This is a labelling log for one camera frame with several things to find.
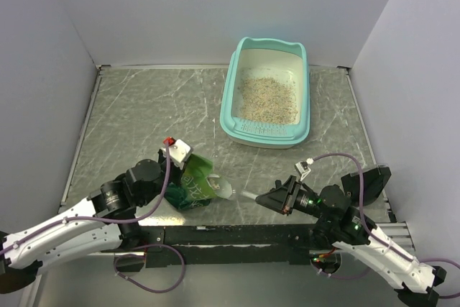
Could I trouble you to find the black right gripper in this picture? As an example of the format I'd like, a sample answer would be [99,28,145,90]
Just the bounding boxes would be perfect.
[254,175,334,221]

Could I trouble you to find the green cat litter bag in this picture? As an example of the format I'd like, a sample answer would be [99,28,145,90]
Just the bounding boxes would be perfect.
[165,154,236,211]

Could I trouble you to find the teal cat litter box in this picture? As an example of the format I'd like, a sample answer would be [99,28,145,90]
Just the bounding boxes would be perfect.
[220,37,311,149]

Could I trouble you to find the clear plastic scoop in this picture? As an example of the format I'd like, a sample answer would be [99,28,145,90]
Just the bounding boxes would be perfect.
[241,191,258,201]

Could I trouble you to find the black right arm base block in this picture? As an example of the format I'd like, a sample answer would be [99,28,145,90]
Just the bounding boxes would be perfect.
[341,165,392,207]

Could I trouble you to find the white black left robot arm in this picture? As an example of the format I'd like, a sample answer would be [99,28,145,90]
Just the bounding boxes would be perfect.
[1,145,191,276]

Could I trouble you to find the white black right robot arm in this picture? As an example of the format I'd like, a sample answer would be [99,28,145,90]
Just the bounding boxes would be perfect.
[255,175,446,306]

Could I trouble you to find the beige cat litter granules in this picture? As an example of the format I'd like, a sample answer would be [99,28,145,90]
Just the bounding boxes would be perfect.
[238,78,298,124]

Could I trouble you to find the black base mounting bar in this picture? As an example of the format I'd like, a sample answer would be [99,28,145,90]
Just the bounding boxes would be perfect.
[138,224,331,265]

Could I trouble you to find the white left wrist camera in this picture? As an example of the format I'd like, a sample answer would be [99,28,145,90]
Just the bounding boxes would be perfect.
[165,137,193,168]

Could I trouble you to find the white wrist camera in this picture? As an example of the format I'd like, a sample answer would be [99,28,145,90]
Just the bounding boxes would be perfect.
[295,158,314,182]
[165,137,193,168]

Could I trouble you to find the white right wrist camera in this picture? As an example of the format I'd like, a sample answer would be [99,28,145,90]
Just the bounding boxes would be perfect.
[295,158,314,182]

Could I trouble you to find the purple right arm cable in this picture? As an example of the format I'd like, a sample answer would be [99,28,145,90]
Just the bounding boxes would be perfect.
[305,153,460,301]

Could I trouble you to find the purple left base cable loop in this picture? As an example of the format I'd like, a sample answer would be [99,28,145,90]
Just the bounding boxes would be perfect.
[113,244,186,293]

